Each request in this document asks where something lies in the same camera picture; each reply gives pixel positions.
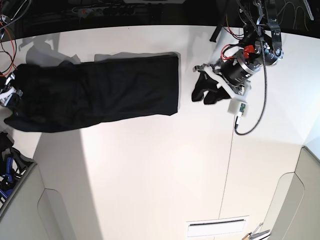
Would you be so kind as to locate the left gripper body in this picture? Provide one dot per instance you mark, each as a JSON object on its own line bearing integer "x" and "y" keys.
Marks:
{"x": 239, "y": 67}

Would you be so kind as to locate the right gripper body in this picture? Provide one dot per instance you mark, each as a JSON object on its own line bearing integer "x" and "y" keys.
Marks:
{"x": 5, "y": 84}

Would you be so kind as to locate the black T-shirt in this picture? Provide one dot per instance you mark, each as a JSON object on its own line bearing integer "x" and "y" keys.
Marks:
{"x": 72, "y": 96}

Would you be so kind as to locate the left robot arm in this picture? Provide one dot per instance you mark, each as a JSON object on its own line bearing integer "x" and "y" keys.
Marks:
{"x": 258, "y": 46}

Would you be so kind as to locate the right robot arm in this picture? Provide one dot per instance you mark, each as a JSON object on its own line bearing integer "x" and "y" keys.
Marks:
{"x": 11, "y": 11}

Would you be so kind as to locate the blue black clutter pile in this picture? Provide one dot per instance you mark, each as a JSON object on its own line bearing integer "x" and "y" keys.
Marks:
{"x": 13, "y": 165}

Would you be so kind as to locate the grey power strip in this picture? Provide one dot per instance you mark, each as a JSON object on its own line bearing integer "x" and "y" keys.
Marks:
{"x": 103, "y": 11}

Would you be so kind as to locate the left beige partition panel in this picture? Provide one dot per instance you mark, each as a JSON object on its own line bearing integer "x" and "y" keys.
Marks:
{"x": 28, "y": 214}

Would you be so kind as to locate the beige partition panel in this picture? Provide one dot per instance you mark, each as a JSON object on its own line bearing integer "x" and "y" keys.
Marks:
{"x": 28, "y": 214}
{"x": 294, "y": 212}

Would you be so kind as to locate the black thin rod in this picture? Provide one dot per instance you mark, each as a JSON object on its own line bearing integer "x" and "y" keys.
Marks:
{"x": 217, "y": 222}

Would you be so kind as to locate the right beige partition panel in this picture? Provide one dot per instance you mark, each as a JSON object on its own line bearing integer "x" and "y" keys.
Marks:
{"x": 294, "y": 212}

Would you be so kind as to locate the grey tool at bottom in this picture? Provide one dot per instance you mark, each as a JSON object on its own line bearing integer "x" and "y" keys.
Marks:
{"x": 258, "y": 236}

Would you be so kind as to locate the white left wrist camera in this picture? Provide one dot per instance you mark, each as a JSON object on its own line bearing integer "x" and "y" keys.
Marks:
{"x": 238, "y": 107}

